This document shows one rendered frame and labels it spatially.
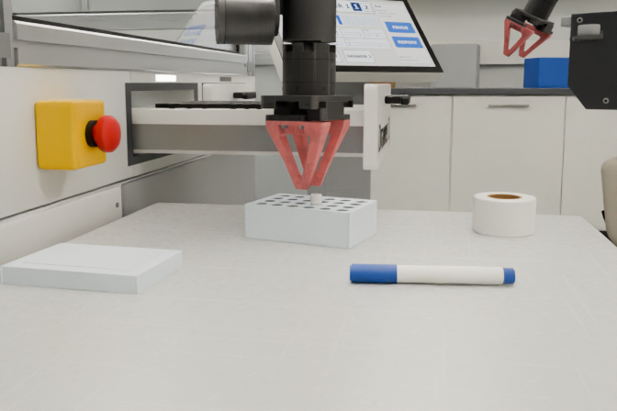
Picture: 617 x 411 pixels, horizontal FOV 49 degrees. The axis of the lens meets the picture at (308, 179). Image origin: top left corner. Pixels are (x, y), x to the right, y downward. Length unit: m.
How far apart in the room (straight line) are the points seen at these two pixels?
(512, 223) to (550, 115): 3.28
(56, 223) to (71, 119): 0.13
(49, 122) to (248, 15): 0.23
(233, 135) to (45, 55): 0.27
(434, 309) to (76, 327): 0.26
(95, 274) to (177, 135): 0.40
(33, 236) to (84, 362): 0.33
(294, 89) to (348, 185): 1.35
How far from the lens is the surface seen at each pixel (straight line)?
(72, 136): 0.74
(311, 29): 0.71
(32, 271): 0.62
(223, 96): 1.31
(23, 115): 0.75
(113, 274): 0.58
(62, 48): 0.83
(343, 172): 2.04
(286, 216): 0.73
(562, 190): 4.11
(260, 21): 0.71
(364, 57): 1.97
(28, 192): 0.76
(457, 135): 3.98
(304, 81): 0.71
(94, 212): 0.88
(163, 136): 0.96
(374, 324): 0.50
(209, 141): 0.94
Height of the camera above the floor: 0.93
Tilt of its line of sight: 8 degrees down
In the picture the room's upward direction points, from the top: straight up
